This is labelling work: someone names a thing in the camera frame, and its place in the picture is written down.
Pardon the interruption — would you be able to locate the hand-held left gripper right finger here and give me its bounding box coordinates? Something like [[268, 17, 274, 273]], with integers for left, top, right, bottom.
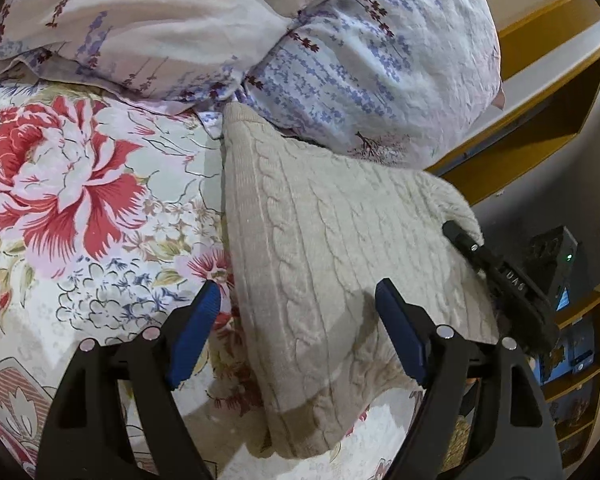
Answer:
[[375, 277, 563, 480]]

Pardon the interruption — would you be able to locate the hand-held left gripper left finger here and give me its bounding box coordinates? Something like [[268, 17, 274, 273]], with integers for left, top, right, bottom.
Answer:
[[35, 280, 222, 480]]

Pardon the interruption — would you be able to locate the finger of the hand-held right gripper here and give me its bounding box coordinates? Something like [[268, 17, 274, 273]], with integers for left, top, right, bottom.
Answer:
[[442, 220, 496, 273]]

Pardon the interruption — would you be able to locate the beige cable knit sweater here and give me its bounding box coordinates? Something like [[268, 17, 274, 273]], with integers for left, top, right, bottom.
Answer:
[[221, 101, 501, 461]]

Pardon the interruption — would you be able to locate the yellow wooden bookcase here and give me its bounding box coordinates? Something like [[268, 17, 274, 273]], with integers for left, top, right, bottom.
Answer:
[[535, 280, 600, 468]]

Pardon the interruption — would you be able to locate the blue box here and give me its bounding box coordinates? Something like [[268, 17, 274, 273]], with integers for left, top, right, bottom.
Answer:
[[540, 317, 598, 381]]

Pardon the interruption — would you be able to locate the floral bed sheet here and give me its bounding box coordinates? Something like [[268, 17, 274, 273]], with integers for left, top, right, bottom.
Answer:
[[0, 72, 431, 480]]

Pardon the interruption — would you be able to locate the blue lavender print pillow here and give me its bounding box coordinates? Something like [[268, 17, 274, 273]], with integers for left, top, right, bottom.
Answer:
[[200, 0, 506, 170]]

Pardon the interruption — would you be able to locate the pink lavender print pillow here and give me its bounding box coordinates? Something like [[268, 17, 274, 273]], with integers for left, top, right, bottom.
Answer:
[[0, 0, 371, 116]]

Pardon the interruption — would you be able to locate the yellow wooden wall shelf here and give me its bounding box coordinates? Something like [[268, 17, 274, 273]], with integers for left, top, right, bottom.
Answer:
[[425, 0, 600, 207]]

